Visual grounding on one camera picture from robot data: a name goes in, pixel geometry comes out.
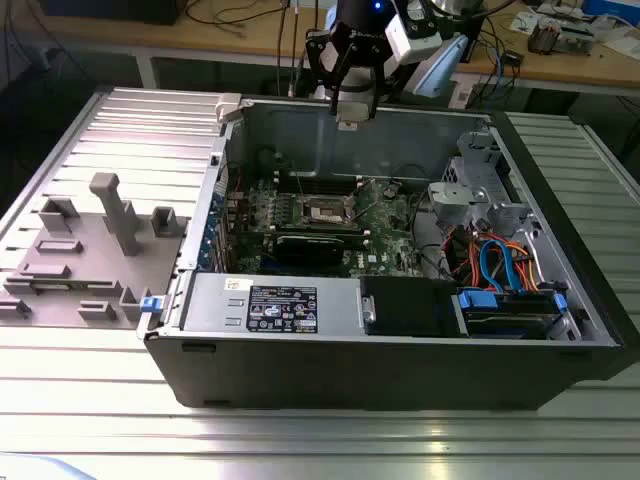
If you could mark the finned heatsink on desk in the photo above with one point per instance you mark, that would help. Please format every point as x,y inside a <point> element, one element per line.
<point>542,40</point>

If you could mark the black RAM slot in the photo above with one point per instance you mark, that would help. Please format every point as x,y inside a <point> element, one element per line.
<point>320,185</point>
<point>320,190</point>
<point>320,175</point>
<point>320,180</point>

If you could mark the silver CPU plate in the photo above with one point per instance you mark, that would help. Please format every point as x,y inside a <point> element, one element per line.
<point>354,112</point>

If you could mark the black PC case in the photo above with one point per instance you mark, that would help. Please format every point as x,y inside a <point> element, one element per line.
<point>350,375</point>

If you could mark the grey electronic device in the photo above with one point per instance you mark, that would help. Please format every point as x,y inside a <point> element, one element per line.
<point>575,39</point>

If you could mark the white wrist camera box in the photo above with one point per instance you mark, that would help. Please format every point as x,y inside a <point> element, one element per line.
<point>412,42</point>

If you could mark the blue plastic latch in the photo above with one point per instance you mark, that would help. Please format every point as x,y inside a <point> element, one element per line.
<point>151,305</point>

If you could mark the grey parts rack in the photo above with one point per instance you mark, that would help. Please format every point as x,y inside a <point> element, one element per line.
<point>75,260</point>

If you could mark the blue cardboard box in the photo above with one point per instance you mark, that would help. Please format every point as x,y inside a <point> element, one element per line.
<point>610,6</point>

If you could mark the round coin cell battery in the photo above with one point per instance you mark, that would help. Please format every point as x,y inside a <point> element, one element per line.
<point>392,190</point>

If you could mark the black graphics card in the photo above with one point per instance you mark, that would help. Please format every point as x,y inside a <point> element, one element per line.
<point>310,247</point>

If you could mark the silver metal drive cage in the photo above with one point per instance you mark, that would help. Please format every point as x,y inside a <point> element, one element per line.
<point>450,195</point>

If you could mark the green RAM stick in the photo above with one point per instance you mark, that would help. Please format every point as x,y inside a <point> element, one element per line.
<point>65,285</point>

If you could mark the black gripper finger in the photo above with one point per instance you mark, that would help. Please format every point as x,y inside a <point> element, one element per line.
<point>312,60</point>
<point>380,75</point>

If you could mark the hard disk in blue carrier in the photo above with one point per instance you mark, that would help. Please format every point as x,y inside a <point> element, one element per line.
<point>475,301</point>

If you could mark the grey power supply unit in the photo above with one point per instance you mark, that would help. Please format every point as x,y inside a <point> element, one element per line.
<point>215,305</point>

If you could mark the black box on desk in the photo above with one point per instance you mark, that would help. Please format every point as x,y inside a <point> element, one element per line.
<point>100,10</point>

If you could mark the black power supply label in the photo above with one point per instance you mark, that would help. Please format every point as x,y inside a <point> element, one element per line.
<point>282,310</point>

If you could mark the wooden desk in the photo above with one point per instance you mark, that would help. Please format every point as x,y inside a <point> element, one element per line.
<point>225,42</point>

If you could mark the white case sticker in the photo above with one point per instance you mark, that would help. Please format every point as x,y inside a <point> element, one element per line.
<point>347,125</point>

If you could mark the green motherboard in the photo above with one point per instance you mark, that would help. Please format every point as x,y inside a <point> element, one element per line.
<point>390,235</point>

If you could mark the CPU socket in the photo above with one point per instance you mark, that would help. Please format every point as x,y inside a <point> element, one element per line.
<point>325,212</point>

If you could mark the thin metal locking lever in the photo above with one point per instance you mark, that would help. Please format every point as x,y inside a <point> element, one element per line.
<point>299,183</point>
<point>367,205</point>

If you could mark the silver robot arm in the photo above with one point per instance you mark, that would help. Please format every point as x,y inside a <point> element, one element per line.
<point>440,65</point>

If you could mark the black plastic bay cover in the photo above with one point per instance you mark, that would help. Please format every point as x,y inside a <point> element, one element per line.
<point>405,305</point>

